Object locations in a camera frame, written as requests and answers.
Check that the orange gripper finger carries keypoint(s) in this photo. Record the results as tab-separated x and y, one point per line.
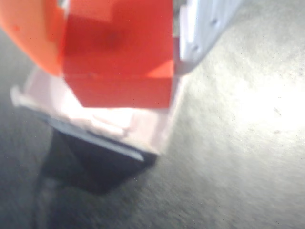
31	33

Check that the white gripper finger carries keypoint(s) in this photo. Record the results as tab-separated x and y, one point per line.
202	26

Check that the plain white box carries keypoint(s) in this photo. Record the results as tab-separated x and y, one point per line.
147	128

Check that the red cube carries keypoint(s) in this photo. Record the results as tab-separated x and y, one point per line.
119	59

